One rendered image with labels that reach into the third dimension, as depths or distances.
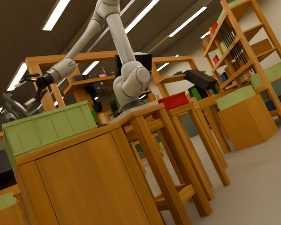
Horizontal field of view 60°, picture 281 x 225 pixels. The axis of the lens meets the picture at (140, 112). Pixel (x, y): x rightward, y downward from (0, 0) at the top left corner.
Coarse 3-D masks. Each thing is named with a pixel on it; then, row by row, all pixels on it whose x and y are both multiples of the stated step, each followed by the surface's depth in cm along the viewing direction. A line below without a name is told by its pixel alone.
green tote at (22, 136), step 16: (48, 112) 119; (64, 112) 123; (80, 112) 127; (16, 128) 111; (32, 128) 114; (48, 128) 117; (64, 128) 121; (80, 128) 124; (96, 128) 128; (16, 144) 109; (32, 144) 112; (48, 144) 115
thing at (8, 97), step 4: (4, 96) 122; (8, 96) 122; (12, 96) 123; (8, 100) 122; (12, 100) 122; (12, 104) 123; (16, 104) 122; (16, 108) 124; (20, 108) 123; (20, 112) 125; (24, 112) 122; (20, 116) 128; (24, 116) 125; (28, 116) 123
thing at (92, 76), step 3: (108, 72) 298; (111, 72) 300; (114, 72) 303; (84, 75) 275; (87, 75) 278; (90, 75) 280; (93, 75) 282; (108, 75) 298; (111, 75) 298; (84, 78) 275; (87, 78) 276; (90, 78) 278; (93, 78) 281
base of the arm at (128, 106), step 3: (132, 102) 177; (135, 102) 177; (138, 102) 179; (141, 102) 183; (147, 102) 182; (126, 105) 177; (129, 105) 177; (132, 105) 176; (135, 105) 176; (138, 105) 177; (123, 108) 180; (126, 108) 178; (129, 108) 172; (123, 111) 181
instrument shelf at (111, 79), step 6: (96, 78) 280; (102, 78) 285; (108, 78) 290; (114, 78) 296; (72, 84) 258; (78, 84) 263; (84, 84) 272; (108, 84) 310; (66, 90) 270; (72, 90) 273
